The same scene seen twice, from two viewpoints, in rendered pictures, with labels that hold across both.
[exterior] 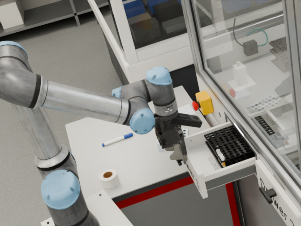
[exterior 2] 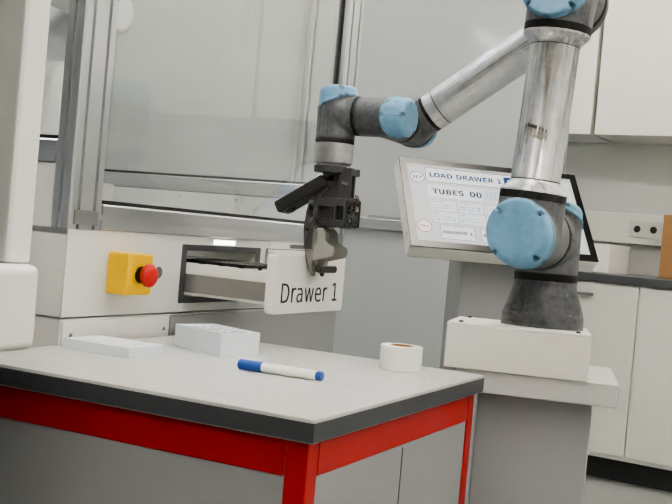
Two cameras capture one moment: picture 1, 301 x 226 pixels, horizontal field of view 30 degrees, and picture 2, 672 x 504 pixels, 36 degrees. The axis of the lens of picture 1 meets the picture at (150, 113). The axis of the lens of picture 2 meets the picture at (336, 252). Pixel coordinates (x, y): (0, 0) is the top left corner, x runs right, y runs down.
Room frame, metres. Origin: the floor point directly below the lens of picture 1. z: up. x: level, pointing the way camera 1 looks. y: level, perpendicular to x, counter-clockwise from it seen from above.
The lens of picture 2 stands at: (3.21, 1.05, 0.98)
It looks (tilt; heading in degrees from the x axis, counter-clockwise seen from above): 1 degrees down; 213
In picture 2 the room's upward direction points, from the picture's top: 5 degrees clockwise
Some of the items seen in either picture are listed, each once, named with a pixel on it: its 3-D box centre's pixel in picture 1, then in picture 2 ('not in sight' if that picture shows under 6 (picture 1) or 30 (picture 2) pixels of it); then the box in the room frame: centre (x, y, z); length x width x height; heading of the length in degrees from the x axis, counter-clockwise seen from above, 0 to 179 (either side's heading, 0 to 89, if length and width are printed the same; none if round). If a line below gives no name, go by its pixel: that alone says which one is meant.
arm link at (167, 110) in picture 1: (165, 106); (334, 156); (1.53, -0.05, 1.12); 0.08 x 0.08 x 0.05
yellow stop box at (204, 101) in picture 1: (204, 102); (131, 273); (1.89, -0.22, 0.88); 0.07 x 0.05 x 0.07; 7
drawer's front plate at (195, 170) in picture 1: (189, 162); (307, 283); (1.54, -0.09, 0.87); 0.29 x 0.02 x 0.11; 7
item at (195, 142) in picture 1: (245, 145); (215, 278); (1.56, -0.29, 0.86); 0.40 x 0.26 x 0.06; 97
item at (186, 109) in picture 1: (178, 115); (113, 346); (2.02, -0.12, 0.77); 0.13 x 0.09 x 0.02; 97
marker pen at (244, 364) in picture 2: (117, 139); (280, 369); (1.96, 0.16, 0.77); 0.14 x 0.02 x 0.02; 99
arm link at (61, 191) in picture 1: (63, 196); (548, 237); (1.38, 0.33, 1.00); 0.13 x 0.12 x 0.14; 6
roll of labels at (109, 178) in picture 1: (109, 178); (400, 357); (1.69, 0.22, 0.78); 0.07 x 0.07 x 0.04
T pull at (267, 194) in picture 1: (269, 193); not in sight; (1.25, -0.28, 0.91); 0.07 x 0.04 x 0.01; 7
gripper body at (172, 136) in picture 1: (168, 127); (333, 197); (1.54, -0.05, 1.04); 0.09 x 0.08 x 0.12; 97
